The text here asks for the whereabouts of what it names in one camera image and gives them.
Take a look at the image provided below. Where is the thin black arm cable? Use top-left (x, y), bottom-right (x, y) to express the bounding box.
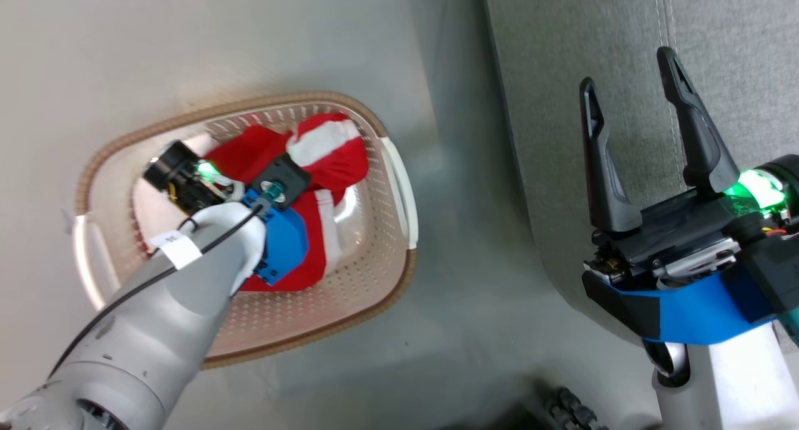
top-left (49, 204), bottom-right (265, 378)

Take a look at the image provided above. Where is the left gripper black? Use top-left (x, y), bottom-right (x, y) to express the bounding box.
top-left (143, 140), bottom-right (245, 211)

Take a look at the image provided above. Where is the black ribbed hose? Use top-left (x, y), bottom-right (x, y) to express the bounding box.
top-left (542, 386), bottom-right (609, 430)

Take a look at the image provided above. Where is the blue left camera bracket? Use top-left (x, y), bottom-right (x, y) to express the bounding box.
top-left (240, 190), bottom-right (309, 287)

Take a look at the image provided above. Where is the grey fabric sofa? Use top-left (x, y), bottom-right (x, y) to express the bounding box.
top-left (481, 0), bottom-right (799, 349)

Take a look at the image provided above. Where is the white cable label tag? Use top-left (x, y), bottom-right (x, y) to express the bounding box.
top-left (150, 230), bottom-right (203, 270)

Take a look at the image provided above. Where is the black cable loop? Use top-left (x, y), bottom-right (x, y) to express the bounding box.
top-left (643, 340), bottom-right (691, 388)

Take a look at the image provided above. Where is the red white garment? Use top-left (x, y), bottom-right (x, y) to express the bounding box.
top-left (201, 112), bottom-right (370, 293)

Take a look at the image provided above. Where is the blue camera bracket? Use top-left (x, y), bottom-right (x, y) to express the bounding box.
top-left (240, 190), bottom-right (309, 287)
top-left (582, 269), bottom-right (782, 346)

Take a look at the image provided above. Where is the beige perforated laundry basket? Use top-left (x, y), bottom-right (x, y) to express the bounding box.
top-left (73, 92), bottom-right (418, 369)

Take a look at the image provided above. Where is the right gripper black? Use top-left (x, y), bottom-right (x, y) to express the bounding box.
top-left (579, 46), bottom-right (799, 293)

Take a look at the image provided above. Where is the blue right camera bracket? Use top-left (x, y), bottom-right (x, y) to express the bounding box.
top-left (582, 269), bottom-right (782, 346)

